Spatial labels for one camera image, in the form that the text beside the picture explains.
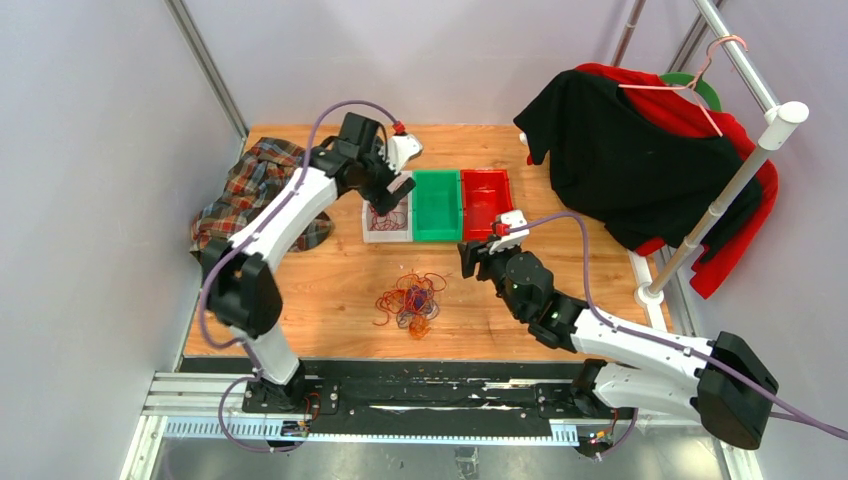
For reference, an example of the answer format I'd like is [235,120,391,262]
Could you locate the red cable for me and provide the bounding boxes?
[368,198,409,233]

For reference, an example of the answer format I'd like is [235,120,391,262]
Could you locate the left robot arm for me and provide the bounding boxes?
[199,112,423,413]

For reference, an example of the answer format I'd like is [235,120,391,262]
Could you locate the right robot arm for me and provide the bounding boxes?
[457,241,779,450]

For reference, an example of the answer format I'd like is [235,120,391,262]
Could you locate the white plastic bin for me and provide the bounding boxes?
[361,193,414,244]

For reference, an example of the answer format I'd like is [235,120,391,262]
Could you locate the green plastic bin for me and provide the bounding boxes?
[412,170,463,242]

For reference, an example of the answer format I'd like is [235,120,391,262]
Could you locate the red plastic bin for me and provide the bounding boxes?
[460,169,514,241]

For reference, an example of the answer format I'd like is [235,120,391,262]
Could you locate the plaid flannel shirt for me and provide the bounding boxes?
[189,137,304,259]

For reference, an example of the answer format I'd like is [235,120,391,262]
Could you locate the black shirt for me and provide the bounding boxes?
[514,63,753,252]

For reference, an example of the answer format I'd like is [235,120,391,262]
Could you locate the red shirt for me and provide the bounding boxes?
[526,62,781,300]

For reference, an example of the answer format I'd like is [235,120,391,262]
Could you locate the green hanger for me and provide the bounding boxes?
[659,72,723,112]

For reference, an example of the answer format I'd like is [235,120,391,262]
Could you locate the white clothes rack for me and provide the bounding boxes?
[609,0,811,307]

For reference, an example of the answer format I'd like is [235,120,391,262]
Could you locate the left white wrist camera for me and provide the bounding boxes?
[385,133,423,174]

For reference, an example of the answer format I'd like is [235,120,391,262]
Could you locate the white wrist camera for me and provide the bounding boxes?
[487,209,529,255]
[385,133,423,174]

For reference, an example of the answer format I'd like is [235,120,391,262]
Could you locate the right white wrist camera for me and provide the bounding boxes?
[487,209,529,255]

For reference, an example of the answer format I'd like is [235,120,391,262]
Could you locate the orange cable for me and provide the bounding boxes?
[372,270,448,342]

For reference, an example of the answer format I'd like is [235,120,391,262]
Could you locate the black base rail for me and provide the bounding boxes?
[241,358,639,439]

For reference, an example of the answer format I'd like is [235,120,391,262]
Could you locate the pink wire hanger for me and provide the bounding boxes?
[619,35,748,137]

